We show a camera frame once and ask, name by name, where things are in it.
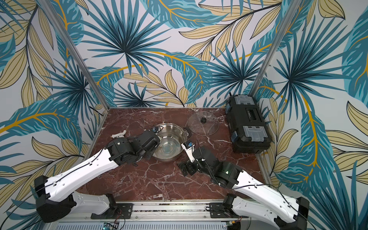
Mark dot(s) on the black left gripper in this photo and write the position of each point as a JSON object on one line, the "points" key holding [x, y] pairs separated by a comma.
{"points": [[150, 155]]}

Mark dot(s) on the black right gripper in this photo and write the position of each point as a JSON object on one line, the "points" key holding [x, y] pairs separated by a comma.
{"points": [[192, 163]]}

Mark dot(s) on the stainless steel pot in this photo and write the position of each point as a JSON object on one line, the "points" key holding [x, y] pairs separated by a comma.
{"points": [[171, 138]]}

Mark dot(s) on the glass pot lid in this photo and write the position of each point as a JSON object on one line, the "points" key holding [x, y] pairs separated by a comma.
{"points": [[203, 123]]}

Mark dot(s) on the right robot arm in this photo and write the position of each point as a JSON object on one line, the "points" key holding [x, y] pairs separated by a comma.
{"points": [[266, 203]]}

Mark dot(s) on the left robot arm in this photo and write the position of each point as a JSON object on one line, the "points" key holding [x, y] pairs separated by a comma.
{"points": [[58, 196]]}

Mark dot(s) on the white plastic water tap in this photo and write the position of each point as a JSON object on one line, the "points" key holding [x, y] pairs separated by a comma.
{"points": [[119, 135]]}

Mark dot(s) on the black plastic toolbox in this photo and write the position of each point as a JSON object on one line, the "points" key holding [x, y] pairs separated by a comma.
{"points": [[247, 127]]}

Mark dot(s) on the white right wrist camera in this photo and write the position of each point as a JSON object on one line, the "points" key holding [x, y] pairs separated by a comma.
{"points": [[189, 147]]}

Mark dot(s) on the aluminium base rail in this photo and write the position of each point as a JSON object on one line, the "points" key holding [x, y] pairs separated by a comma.
{"points": [[160, 211]]}

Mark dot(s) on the aluminium left corner post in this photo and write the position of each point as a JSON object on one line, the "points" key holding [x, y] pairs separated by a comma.
{"points": [[57, 23]]}

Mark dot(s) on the aluminium corner post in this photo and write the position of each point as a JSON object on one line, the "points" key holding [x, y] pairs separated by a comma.
{"points": [[57, 23], [286, 21]]}

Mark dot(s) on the aluminium right corner post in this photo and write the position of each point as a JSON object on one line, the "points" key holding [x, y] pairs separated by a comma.
{"points": [[286, 21]]}

